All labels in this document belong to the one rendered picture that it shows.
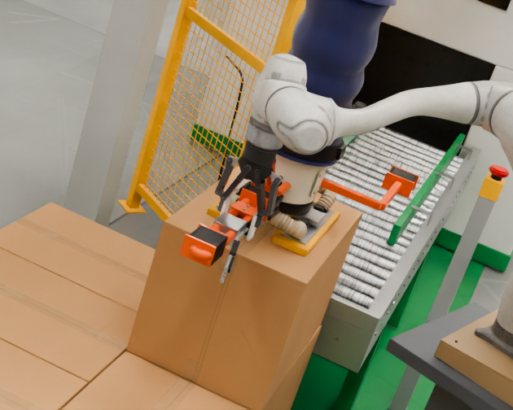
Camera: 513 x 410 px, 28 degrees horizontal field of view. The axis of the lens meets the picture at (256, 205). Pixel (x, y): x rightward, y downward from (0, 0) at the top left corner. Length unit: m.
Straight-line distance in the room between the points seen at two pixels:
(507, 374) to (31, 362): 1.23
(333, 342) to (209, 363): 0.72
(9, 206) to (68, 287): 1.66
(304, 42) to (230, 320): 0.73
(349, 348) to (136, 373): 0.86
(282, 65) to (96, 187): 2.15
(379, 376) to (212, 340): 1.63
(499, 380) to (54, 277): 1.28
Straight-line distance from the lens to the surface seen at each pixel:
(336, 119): 2.14
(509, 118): 2.35
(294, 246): 2.64
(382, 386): 4.14
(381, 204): 2.77
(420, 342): 2.90
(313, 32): 2.58
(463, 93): 2.43
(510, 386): 2.77
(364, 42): 2.59
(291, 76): 2.22
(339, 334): 3.30
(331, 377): 4.06
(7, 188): 4.78
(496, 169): 3.61
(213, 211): 2.69
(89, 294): 3.00
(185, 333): 2.69
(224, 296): 2.60
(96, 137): 4.21
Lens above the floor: 2.04
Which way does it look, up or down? 22 degrees down
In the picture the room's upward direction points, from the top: 18 degrees clockwise
